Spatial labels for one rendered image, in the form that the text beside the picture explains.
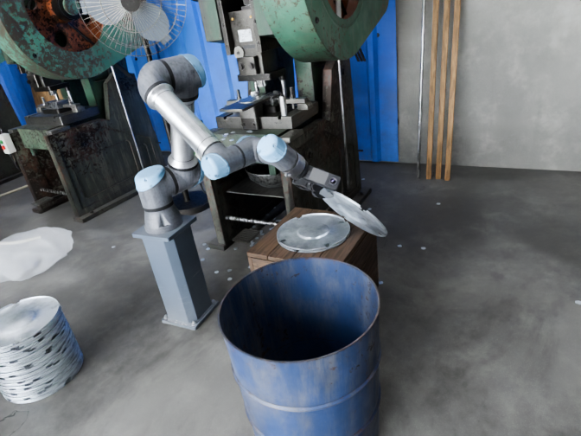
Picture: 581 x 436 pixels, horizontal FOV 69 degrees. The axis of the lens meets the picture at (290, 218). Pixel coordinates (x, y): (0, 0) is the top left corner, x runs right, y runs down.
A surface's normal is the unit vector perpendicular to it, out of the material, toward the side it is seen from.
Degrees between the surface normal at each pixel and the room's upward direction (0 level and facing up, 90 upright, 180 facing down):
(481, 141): 90
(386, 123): 90
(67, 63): 90
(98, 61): 90
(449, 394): 0
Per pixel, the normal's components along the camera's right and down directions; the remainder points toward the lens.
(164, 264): -0.40, 0.46
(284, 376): -0.14, 0.50
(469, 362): -0.13, -0.89
